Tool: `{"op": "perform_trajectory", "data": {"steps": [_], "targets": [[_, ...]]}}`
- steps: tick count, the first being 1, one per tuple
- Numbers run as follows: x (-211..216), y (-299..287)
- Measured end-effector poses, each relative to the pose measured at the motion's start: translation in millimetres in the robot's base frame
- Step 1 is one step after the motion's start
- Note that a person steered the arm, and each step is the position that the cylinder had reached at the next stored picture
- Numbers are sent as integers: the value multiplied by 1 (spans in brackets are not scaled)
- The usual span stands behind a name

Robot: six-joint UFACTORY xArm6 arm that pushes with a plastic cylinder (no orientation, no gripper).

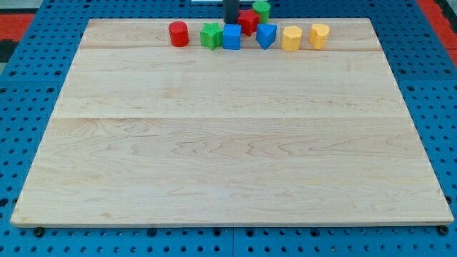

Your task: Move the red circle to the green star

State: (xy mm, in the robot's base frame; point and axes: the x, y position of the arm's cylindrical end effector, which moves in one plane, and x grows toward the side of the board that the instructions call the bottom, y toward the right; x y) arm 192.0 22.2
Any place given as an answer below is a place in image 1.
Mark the green star block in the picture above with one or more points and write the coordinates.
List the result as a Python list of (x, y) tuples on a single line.
[(211, 36)]

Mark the red star block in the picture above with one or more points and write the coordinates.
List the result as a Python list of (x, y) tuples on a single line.
[(248, 20)]

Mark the light wooden board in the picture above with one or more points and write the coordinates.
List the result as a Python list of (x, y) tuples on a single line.
[(145, 134)]

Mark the blue cube block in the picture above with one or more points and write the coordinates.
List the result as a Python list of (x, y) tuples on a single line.
[(232, 37)]

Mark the blue triangle block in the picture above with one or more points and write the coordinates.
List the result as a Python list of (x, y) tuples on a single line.
[(266, 35)]

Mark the red cylinder block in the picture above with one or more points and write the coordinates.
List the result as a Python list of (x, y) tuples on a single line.
[(179, 33)]

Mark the yellow hexagon block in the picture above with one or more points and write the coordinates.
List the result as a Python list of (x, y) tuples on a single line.
[(291, 38)]

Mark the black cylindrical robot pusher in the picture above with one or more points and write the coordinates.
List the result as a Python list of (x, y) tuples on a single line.
[(231, 11)]

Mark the green cylinder block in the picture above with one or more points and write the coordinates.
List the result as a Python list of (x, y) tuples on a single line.
[(262, 8)]

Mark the yellow heart block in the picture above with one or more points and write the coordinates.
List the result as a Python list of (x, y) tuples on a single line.
[(318, 35)]

